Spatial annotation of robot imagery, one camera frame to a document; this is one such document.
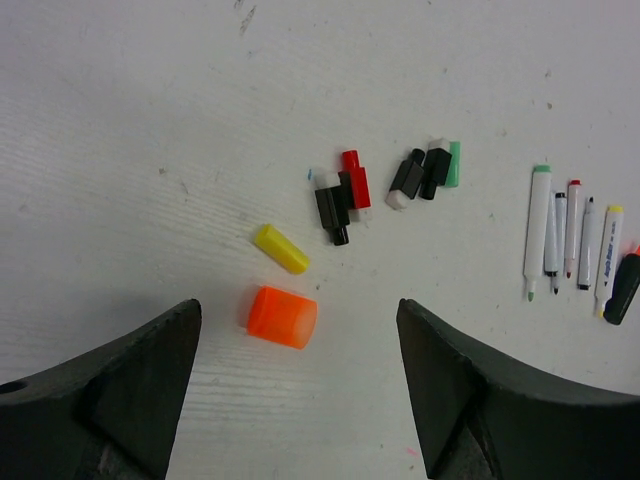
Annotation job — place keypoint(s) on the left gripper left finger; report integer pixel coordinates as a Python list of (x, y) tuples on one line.
[(110, 413)]

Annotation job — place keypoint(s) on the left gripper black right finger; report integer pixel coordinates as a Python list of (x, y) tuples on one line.
[(482, 414)]

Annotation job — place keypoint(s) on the green capped white pen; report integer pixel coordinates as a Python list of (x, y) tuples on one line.
[(536, 227)]

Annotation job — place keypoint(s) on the orange capped black highlighter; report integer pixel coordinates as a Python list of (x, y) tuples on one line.
[(626, 283)]

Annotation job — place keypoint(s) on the orange highlighter cap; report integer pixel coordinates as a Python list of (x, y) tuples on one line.
[(282, 317)]

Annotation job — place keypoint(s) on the yellow pen cap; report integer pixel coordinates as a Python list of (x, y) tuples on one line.
[(279, 248)]

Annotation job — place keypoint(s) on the green pen cap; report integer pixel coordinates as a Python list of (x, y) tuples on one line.
[(453, 176)]

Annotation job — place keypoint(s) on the yellow capped white pen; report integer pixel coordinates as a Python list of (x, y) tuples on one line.
[(608, 257)]

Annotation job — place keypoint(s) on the red capped white marker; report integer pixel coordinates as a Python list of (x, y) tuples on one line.
[(571, 237)]

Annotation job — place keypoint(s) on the red pen cap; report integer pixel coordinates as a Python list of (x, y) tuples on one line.
[(355, 184)]

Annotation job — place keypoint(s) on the black capped white pen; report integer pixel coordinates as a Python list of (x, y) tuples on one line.
[(561, 214)]

